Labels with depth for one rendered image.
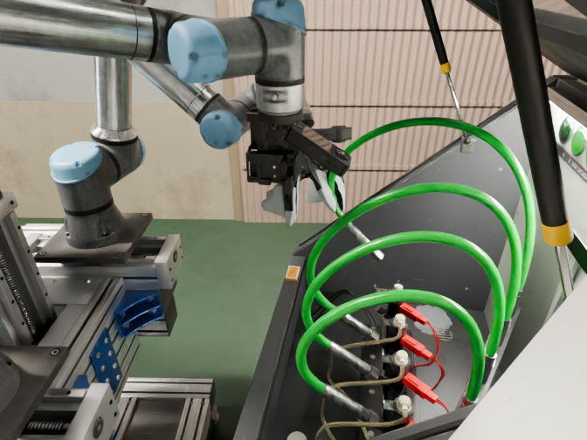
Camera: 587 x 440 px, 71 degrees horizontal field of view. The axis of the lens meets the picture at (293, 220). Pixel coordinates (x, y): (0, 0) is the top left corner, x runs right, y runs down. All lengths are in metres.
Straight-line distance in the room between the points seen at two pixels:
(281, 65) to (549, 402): 0.49
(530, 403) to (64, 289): 1.05
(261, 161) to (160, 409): 1.29
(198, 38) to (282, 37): 0.12
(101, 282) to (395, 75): 2.16
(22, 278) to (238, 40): 0.72
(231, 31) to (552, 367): 0.48
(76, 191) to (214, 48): 0.63
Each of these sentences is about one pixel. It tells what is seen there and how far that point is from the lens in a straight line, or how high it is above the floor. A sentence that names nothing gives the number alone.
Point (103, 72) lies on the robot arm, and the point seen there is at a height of 1.43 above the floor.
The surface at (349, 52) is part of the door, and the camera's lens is 2.72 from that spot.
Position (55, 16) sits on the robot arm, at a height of 1.58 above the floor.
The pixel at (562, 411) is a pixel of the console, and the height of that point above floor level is 1.38.
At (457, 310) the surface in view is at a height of 1.31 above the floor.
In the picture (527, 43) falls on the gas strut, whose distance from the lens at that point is 0.29.
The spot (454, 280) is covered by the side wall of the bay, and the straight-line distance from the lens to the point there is 1.19.
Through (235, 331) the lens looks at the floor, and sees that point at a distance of 2.28.
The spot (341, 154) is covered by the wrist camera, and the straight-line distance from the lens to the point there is 0.67.
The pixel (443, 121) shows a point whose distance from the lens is 0.71.
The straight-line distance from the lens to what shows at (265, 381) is 0.86.
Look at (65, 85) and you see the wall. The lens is 3.19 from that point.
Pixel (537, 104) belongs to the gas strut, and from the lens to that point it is 0.31.
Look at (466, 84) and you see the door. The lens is 2.93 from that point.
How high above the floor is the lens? 1.63
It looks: 31 degrees down
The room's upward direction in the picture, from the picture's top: straight up
